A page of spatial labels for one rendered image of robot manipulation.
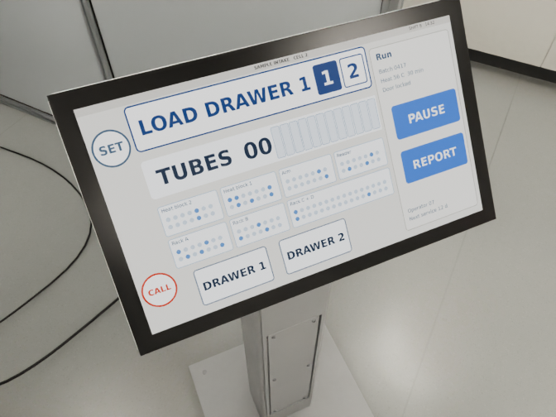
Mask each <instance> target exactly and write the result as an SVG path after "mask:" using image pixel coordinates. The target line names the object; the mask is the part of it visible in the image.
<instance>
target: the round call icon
mask: <svg viewBox="0 0 556 417"><path fill-rule="evenodd" d="M135 281H136V283H137V288H138V290H139V292H140V295H141V299H142V302H143V304H144V307H145V309H146V313H147V314H148V313H150V312H153V311H155V310H158V309H162V308H164V307H166V306H169V305H171V304H175V303H178V302H180V301H182V300H183V297H182V294H181V292H180V288H179V285H178V282H177V280H176V277H175V273H174V270H173V267H172V266H171V267H169V268H166V269H164V270H161V271H157V272H154V273H151V274H149V275H147V276H143V277H140V278H137V279H135Z"/></svg>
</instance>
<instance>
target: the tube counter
mask: <svg viewBox="0 0 556 417"><path fill-rule="evenodd" d="M381 129H382V127H381V120H380V116H379V112H378V108H377V104H376V97H375V95H373V96H371V97H367V98H362V99H359V100H356V101H353V102H350V103H345V104H342V105H338V106H336V107H332V108H328V109H324V110H322V111H318V112H316V113H311V114H307V115H304V116H301V117H296V118H293V119H290V120H287V121H283V122H278V123H276V124H273V125H270V126H267V127H262V128H258V129H256V130H252V131H249V132H244V133H241V134H238V135H237V137H238V140H239V143H240V147H241V149H242V154H243V158H244V161H245V164H246V168H247V170H252V169H255V168H258V167H261V166H264V165H269V164H271V163H274V162H277V161H282V160H284V159H287V158H291V157H293V156H297V155H300V154H304V153H306V152H309V151H314V150H317V149H319V148H322V147H326V146H330V145H332V144H336V143H339V142H341V141H346V140H349V139H352V138H354V137H359V136H362V135H365V134H367V133H371V132H375V131H378V130H381Z"/></svg>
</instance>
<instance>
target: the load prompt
mask: <svg viewBox="0 0 556 417"><path fill-rule="evenodd" d="M369 88H373V84H372V81H371V73H370V70H369V65H368V61H367V54H366V50H365V46H359V47H355V48H352V49H348V50H343V51H339V52H336V53H332V54H329V55H323V56H320V57H317V58H313V59H310V60H304V61H300V62H297V63H294V64H290V65H285V66H281V67H278V68H274V69H269V70H265V71H262V72H259V73H255V74H249V75H246V76H242V77H239V78H235V79H230V80H227V81H223V82H220V83H216V84H210V85H207V86H204V87H201V88H197V89H191V90H188V91H184V92H181V93H176V94H172V95H169V96H165V97H162V98H156V99H152V100H150V101H146V102H143V103H137V104H133V105H130V106H126V107H123V108H122V110H123V113H124V116H125V118H126V121H127V125H128V128H129V131H130V133H131V137H132V141H133V144H134V147H135V149H136V152H137V154H139V153H142V152H145V151H150V150H154V149H156V148H160V147H163V146H168V145H171V144H174V143H177V142H180V141H186V140H189V139H192V138H195V137H200V136H203V135H206V134H209V133H212V132H217V131H221V130H223V129H227V128H230V127H235V126H238V125H242V124H244V123H248V122H253V121H256V120H259V119H262V118H265V117H270V116H274V115H276V114H280V113H285V112H288V111H291V110H294V109H297V108H302V107H305V106H309V105H311V104H315V103H320V102H323V101H326V100H329V99H332V98H337V97H341V96H343V95H347V94H350V93H355V92H358V91H362V90H364V89H369Z"/></svg>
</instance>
